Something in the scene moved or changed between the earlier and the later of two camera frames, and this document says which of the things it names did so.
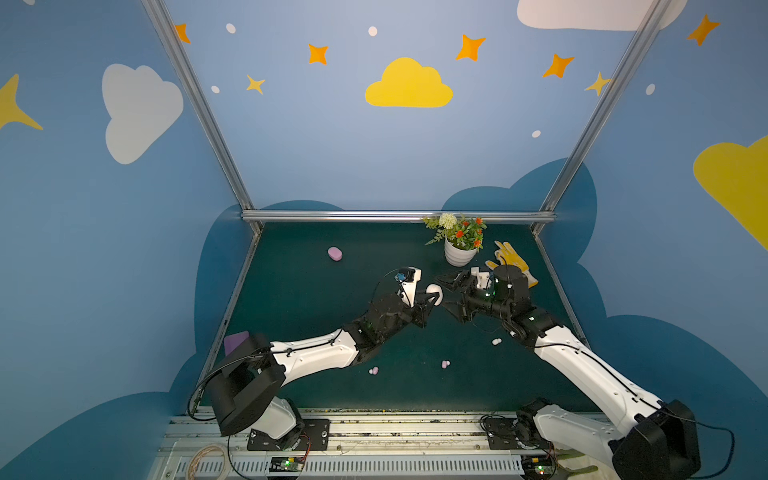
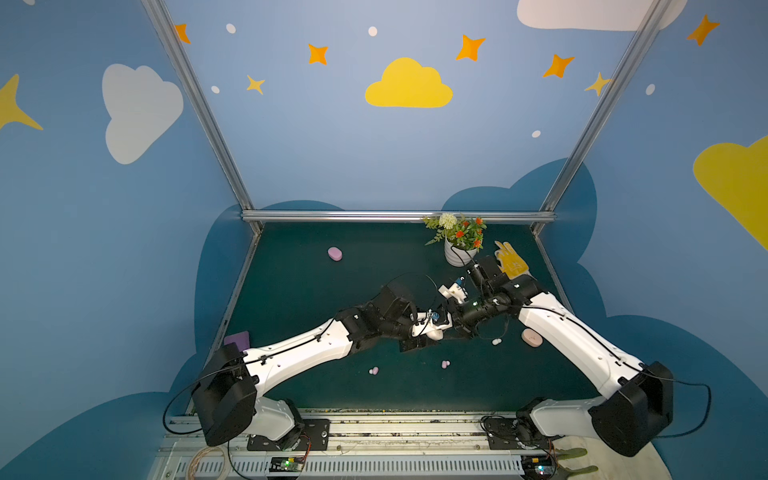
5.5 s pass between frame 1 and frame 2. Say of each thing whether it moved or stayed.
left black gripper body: moved
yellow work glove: stayed
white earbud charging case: moved
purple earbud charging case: stayed
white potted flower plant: stayed
